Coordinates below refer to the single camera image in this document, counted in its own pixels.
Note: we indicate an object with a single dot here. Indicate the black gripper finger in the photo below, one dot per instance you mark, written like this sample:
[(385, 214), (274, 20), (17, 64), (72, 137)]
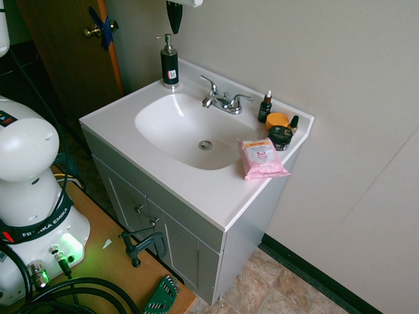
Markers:
[(171, 11), (178, 13)]

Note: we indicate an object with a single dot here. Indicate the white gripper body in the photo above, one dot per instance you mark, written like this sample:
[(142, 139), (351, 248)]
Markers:
[(193, 2)]

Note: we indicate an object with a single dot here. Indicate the black sanitizer pump bottle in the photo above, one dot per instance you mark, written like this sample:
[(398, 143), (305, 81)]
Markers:
[(169, 65)]

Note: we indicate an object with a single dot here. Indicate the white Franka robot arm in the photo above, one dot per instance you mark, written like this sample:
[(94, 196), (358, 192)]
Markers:
[(26, 170)]

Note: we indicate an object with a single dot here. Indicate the blue tape strip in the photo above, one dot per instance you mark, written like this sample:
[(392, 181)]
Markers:
[(105, 32)]

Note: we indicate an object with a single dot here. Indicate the brass door knob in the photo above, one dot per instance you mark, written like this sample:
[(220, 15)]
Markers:
[(91, 31)]

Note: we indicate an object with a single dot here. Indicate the brown wooden door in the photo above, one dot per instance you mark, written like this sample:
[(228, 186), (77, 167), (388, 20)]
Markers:
[(72, 72)]

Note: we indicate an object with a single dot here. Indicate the dark green dropper bottle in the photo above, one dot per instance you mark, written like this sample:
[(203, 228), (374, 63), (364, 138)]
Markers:
[(264, 111)]

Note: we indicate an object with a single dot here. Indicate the chrome sink drain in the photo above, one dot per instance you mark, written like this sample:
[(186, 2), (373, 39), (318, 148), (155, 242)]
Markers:
[(205, 145)]

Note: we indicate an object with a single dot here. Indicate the orange lidded jar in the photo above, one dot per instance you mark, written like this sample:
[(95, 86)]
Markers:
[(276, 119)]

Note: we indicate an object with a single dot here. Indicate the small black-capped bottle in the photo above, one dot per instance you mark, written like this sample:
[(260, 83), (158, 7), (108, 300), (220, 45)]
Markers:
[(294, 126)]

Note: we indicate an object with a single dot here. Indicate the black cosmetic jar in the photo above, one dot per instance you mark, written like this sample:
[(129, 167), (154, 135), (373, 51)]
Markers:
[(280, 139)]

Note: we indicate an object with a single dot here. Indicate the pink facial wipes pack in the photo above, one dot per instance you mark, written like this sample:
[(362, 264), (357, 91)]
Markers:
[(262, 160)]

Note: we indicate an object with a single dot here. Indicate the dark green clamp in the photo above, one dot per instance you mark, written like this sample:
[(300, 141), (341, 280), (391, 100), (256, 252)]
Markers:
[(73, 167)]

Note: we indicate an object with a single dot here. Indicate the white vanity top with sink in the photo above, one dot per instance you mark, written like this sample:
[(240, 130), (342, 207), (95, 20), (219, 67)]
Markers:
[(196, 196)]

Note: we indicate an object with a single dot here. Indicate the metal cabinet door knob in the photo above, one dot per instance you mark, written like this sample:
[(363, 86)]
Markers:
[(154, 221), (139, 208)]

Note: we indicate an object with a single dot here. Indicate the grey vanity cabinet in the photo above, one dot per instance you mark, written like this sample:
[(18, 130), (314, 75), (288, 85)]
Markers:
[(183, 242)]

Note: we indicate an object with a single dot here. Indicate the black C-clamp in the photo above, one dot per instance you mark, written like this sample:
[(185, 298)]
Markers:
[(157, 243)]

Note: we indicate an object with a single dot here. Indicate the white paper scrap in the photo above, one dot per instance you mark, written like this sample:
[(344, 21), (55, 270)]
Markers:
[(107, 244)]

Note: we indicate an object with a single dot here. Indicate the green hex key set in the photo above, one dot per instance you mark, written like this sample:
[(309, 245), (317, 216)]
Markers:
[(163, 294)]

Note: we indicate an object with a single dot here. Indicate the black baseboard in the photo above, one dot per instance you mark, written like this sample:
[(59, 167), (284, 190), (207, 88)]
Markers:
[(311, 271)]

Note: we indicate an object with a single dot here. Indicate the silver base connector plug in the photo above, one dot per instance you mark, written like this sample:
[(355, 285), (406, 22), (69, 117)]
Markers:
[(38, 274)]

